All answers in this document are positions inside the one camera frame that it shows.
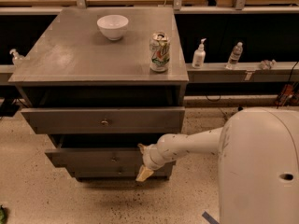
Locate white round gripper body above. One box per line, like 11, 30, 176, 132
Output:
142, 145, 165, 171

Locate grey drawer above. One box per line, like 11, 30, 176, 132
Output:
68, 164, 173, 178
44, 133, 177, 170
21, 107, 185, 134

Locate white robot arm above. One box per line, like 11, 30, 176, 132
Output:
136, 107, 299, 224

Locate grey bottom drawer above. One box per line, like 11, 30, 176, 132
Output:
68, 164, 173, 178

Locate grey top drawer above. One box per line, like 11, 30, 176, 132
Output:
21, 107, 185, 134

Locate grey drawer cabinet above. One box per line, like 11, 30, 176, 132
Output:
7, 7, 190, 182

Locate blue floor tape marker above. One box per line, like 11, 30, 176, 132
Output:
202, 212, 220, 224

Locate white pump lotion bottle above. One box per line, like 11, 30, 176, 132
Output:
192, 38, 206, 68

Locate crushed green white soda can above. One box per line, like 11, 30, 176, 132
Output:
149, 32, 170, 72

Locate white ceramic bowl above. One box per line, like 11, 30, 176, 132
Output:
97, 15, 129, 40

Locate clear plastic water bottle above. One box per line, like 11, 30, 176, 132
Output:
225, 42, 243, 69

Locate green object floor corner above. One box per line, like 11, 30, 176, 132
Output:
0, 205, 7, 224

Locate crumpled clear plastic wrapper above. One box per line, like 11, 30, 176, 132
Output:
260, 60, 277, 70

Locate orange device under shelf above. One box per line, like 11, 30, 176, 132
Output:
275, 82, 299, 106

